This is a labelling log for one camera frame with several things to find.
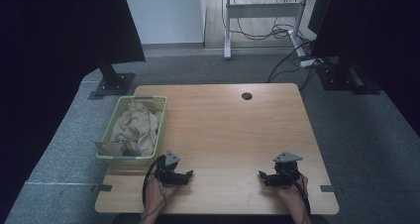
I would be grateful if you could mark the black curtain with stand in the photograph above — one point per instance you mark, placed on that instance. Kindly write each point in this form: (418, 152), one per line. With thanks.
(379, 35)

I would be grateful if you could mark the white power strip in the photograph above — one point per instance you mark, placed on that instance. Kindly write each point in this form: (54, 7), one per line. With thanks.
(310, 62)

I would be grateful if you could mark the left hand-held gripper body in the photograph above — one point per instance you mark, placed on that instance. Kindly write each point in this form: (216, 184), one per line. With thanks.
(170, 177)

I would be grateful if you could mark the green plastic basket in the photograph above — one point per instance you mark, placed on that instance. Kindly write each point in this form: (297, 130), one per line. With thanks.
(109, 131)

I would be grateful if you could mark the large black curtain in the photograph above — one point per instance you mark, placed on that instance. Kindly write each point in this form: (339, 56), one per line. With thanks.
(49, 68)

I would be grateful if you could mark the person's right hand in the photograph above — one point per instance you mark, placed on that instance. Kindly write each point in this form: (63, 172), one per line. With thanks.
(297, 197)

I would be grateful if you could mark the white desk frame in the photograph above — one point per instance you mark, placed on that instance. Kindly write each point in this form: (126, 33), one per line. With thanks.
(261, 11)

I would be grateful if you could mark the person's left hand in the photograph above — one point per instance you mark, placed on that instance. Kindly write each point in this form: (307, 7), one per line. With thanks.
(155, 196)

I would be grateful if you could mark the black metal stand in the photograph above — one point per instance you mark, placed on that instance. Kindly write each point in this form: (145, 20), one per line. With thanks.
(114, 82)

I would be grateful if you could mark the beige shorts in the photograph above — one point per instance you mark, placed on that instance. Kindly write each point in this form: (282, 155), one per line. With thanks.
(137, 128)

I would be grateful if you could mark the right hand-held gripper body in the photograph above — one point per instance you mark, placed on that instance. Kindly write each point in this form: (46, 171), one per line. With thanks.
(287, 176)

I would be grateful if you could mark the black stand base plate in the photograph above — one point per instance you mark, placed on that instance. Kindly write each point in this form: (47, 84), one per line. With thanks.
(343, 80)

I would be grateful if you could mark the grey tape piece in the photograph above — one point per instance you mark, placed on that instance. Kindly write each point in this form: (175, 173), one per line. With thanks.
(327, 188)

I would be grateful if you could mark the black monitor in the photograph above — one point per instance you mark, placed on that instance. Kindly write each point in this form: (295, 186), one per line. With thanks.
(318, 9)

